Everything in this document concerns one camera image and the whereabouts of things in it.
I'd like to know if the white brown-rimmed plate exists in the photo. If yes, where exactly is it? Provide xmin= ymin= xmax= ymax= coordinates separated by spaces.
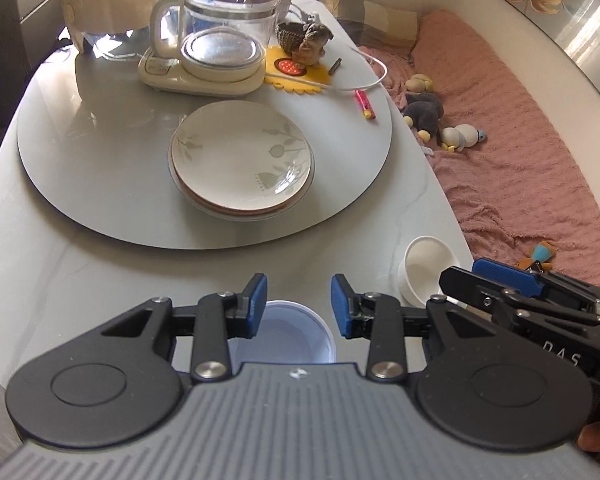
xmin=171 ymin=160 xmax=312 ymax=217

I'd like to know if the cream bear-shaped container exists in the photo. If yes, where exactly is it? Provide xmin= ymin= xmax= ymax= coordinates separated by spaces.
xmin=62 ymin=0 xmax=182 ymax=62

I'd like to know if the white power cable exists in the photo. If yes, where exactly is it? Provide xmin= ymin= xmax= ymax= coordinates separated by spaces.
xmin=260 ymin=2 xmax=389 ymax=94

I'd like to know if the grey cabinet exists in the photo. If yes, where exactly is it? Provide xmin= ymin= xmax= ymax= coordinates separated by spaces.
xmin=14 ymin=0 xmax=81 ymax=72

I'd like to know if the translucent plastic cup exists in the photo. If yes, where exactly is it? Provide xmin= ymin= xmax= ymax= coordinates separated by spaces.
xmin=232 ymin=300 xmax=339 ymax=367

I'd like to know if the white bowl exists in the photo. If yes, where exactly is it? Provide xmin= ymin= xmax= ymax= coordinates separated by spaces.
xmin=397 ymin=235 xmax=464 ymax=309

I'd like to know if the brown woven basket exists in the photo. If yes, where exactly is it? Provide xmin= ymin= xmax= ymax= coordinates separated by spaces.
xmin=276 ymin=22 xmax=308 ymax=54

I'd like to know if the glass kettle with cream base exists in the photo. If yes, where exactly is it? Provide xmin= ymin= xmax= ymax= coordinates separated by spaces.
xmin=137 ymin=0 xmax=297 ymax=99

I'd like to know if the white duck plush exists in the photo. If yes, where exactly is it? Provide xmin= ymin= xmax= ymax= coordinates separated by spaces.
xmin=439 ymin=124 xmax=487 ymax=153

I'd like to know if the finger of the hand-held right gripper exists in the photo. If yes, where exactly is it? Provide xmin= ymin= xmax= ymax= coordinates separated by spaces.
xmin=471 ymin=256 xmax=600 ymax=312
xmin=439 ymin=265 xmax=600 ymax=332

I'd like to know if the dark grey monkey plush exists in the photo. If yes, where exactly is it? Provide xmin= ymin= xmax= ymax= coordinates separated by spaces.
xmin=401 ymin=74 xmax=447 ymax=144

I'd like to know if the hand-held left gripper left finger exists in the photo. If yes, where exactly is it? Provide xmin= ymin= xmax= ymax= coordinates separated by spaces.
xmin=100 ymin=272 xmax=269 ymax=384

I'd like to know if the white ceramic plate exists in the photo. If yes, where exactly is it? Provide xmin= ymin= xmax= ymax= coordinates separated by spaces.
xmin=179 ymin=180 xmax=314 ymax=221

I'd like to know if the white leaf-print plate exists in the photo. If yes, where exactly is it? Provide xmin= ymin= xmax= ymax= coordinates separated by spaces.
xmin=168 ymin=100 xmax=314 ymax=211

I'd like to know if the yellow sunflower coaster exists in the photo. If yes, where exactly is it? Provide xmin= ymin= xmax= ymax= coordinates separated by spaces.
xmin=264 ymin=45 xmax=342 ymax=95

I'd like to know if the beige sofa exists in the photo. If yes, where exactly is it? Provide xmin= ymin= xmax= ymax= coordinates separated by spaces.
xmin=300 ymin=0 xmax=600 ymax=241

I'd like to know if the brown dog figurine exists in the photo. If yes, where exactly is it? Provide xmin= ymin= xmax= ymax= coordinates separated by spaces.
xmin=292 ymin=19 xmax=336 ymax=66

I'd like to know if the red and yellow lighter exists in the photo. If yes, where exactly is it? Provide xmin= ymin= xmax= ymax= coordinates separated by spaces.
xmin=355 ymin=88 xmax=377 ymax=121

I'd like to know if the plaid pillow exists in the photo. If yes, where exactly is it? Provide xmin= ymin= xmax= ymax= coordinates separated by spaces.
xmin=315 ymin=0 xmax=422 ymax=54

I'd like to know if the gold leaf wall picture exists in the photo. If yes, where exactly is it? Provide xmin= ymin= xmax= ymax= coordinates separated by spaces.
xmin=495 ymin=0 xmax=600 ymax=122

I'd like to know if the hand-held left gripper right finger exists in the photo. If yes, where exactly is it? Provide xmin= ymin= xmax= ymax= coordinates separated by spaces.
xmin=330 ymin=273 xmax=487 ymax=384

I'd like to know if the pink blanket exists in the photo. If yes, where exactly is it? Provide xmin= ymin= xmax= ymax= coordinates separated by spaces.
xmin=359 ymin=10 xmax=600 ymax=294

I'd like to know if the grey round turntable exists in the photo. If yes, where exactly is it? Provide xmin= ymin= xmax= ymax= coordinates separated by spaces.
xmin=16 ymin=0 xmax=394 ymax=251

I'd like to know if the small orange and blue toy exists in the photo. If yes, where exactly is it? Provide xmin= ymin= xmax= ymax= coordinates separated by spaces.
xmin=514 ymin=241 xmax=557 ymax=274

